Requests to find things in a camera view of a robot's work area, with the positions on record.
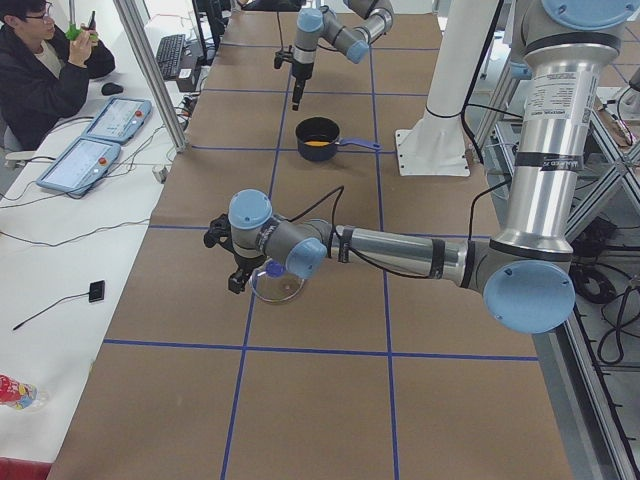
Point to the black keyboard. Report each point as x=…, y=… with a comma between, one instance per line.
x=169, y=54

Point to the dark blue saucepan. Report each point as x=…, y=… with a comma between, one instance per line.
x=319, y=138

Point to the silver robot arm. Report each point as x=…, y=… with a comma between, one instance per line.
x=315, y=24
x=522, y=271

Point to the far blue teach pendant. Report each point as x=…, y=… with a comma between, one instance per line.
x=119, y=120

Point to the green toy object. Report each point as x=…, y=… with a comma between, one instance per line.
x=74, y=31

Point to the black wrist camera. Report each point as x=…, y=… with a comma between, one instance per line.
x=219, y=233
x=284, y=55

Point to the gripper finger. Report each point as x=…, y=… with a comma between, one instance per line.
x=296, y=99
x=237, y=282

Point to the yellow plastic corn cob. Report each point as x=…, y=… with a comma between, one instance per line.
x=317, y=143

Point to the aluminium frame rack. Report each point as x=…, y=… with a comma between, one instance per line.
x=591, y=363

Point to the aluminium frame post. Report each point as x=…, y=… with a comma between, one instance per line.
x=133, y=26

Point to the blue teach pendant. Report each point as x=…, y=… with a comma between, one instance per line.
x=119, y=120
x=80, y=166

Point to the near blue teach pendant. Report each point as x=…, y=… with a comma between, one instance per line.
x=80, y=166

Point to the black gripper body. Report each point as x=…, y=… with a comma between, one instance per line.
x=244, y=262
x=301, y=72

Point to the red printed plastic bag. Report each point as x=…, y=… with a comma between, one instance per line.
x=22, y=396

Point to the small black square device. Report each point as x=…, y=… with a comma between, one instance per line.
x=96, y=291

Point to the seated person black jacket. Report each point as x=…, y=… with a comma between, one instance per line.
x=44, y=75

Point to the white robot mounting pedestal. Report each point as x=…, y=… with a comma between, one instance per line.
x=435, y=145

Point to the black computer mouse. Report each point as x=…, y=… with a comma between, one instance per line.
x=110, y=88

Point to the glass pot lid blue knob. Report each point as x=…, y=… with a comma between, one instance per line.
x=272, y=283

